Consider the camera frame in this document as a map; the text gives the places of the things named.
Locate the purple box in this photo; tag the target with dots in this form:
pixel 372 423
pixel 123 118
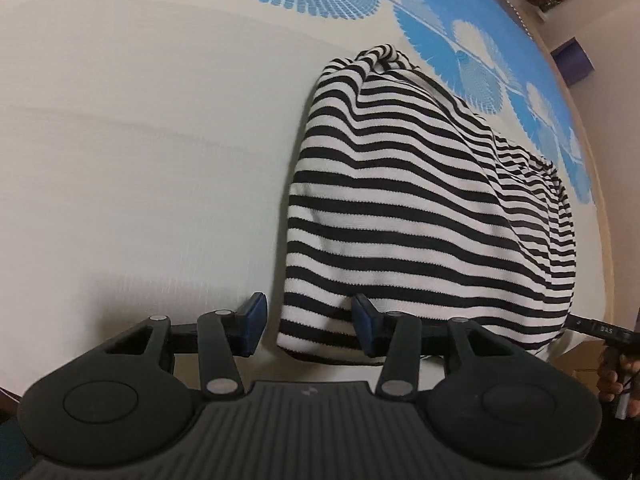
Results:
pixel 575 60

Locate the black white striped hoodie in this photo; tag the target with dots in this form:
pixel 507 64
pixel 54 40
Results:
pixel 400 210

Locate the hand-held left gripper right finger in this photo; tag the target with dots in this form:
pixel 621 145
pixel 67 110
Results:
pixel 365 325

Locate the person's right hand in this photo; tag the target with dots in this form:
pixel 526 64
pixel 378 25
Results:
pixel 607 382

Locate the blue white patterned bed sheet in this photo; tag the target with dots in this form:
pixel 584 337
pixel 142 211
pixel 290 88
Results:
pixel 125 135

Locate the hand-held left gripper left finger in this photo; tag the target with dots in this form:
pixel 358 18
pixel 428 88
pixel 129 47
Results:
pixel 252 322

